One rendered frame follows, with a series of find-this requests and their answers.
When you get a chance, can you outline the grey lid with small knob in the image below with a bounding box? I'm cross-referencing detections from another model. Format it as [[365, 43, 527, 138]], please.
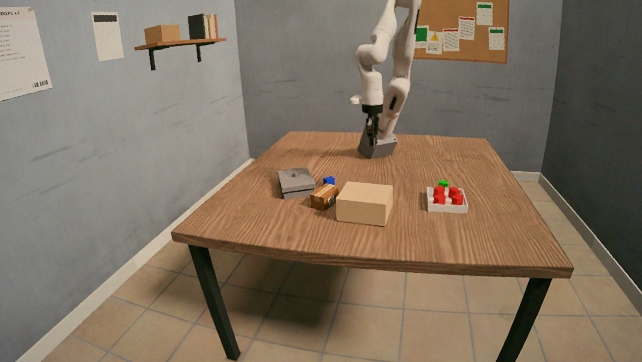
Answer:
[[277, 167, 316, 192]]

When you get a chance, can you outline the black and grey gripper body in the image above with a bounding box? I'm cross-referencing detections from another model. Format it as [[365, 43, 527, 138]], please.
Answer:
[[362, 104, 383, 128]]

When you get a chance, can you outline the red block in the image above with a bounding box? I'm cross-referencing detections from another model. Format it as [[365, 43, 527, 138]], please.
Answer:
[[433, 186, 445, 197], [451, 194, 464, 205], [448, 187, 461, 199], [433, 194, 446, 205]]

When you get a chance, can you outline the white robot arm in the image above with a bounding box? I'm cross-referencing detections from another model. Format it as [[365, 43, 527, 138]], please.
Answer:
[[350, 0, 421, 140]]

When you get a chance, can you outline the light wooden cabinet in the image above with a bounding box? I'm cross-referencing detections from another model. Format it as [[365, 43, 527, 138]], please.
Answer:
[[336, 181, 393, 226]]

